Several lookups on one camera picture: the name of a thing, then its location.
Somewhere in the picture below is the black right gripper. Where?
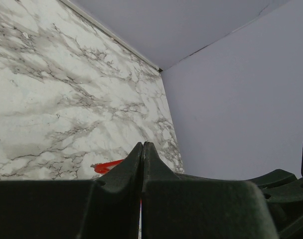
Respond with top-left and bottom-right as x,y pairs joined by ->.
248,149 -> 303,239

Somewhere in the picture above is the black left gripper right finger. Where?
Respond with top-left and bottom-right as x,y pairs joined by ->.
141,142 -> 279,239

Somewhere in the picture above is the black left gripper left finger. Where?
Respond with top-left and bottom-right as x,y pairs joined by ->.
0,143 -> 143,239

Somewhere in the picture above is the red tagged silver key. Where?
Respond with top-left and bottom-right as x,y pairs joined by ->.
91,159 -> 124,174

